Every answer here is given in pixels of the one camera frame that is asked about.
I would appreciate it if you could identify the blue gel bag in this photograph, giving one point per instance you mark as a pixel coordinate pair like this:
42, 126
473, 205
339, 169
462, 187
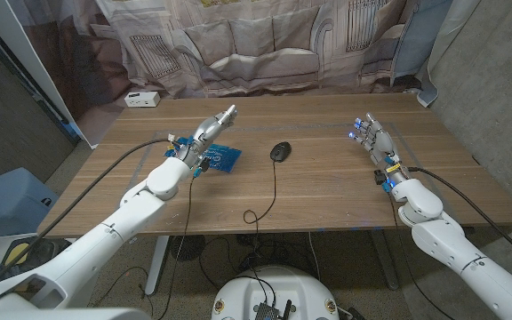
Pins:
225, 157

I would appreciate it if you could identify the black computer mouse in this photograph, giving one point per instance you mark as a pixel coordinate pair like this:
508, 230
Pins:
280, 152

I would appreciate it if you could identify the black round floor object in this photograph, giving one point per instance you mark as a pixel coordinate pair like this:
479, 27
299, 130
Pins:
188, 247

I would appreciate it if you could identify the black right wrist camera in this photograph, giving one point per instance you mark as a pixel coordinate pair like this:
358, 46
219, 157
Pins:
381, 178

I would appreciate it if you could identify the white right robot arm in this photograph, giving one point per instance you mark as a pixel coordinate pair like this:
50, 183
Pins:
442, 240

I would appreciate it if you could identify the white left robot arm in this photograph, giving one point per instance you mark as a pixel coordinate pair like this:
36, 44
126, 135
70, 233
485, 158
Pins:
105, 235

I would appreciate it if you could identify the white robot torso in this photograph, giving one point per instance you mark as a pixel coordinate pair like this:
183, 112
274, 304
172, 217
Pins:
247, 293

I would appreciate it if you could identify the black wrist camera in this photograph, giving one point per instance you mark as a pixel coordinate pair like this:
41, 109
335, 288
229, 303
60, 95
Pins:
202, 166
381, 178

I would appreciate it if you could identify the white power box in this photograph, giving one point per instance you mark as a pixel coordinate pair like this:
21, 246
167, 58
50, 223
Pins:
142, 99

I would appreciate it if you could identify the blue grey bin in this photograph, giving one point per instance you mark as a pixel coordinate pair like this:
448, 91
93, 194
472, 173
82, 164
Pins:
7, 200

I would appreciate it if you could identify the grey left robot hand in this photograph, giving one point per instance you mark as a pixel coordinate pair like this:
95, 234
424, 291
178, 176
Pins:
202, 131

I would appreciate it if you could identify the yellow black floor device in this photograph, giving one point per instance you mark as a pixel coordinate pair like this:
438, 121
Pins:
16, 251

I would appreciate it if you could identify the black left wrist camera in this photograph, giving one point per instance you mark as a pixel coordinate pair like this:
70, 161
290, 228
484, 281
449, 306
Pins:
202, 166

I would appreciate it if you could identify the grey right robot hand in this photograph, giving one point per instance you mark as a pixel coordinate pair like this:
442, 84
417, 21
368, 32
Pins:
380, 142

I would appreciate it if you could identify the white table leg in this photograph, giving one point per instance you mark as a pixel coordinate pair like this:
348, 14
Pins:
385, 262
157, 266

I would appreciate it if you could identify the white partition board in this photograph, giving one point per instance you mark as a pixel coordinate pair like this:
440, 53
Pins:
28, 58

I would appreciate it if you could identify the black torso electronics module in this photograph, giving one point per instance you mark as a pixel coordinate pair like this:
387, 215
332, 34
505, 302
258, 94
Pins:
267, 311

